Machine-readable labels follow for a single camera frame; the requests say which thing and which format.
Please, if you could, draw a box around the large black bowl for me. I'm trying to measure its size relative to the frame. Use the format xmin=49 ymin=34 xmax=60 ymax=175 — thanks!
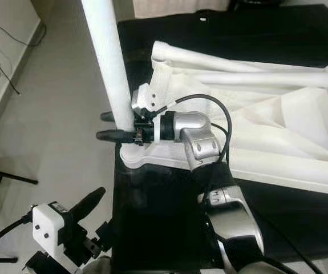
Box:
xmin=229 ymin=0 xmax=281 ymax=12

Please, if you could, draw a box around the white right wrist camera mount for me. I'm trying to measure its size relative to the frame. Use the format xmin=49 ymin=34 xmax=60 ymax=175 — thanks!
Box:
xmin=131 ymin=83 xmax=167 ymax=143

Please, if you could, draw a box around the black wall cable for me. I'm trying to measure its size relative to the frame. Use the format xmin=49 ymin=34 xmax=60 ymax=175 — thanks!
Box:
xmin=0 ymin=11 xmax=44 ymax=95

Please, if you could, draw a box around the black tablecloth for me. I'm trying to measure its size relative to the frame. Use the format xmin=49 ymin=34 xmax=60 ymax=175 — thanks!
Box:
xmin=111 ymin=5 xmax=328 ymax=274

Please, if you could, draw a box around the white plastic table top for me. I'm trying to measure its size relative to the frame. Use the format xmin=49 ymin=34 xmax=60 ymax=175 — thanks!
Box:
xmin=120 ymin=41 xmax=328 ymax=198

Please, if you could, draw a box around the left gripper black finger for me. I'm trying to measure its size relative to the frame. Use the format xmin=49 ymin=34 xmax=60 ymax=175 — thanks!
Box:
xmin=95 ymin=220 xmax=116 ymax=252
xmin=70 ymin=187 xmax=106 ymax=223

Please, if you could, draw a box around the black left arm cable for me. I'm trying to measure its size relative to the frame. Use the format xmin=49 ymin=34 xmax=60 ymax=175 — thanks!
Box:
xmin=0 ymin=211 xmax=36 ymax=255

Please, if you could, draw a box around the beige patterned low table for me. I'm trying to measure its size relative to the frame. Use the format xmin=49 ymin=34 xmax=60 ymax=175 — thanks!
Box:
xmin=132 ymin=0 xmax=233 ymax=19

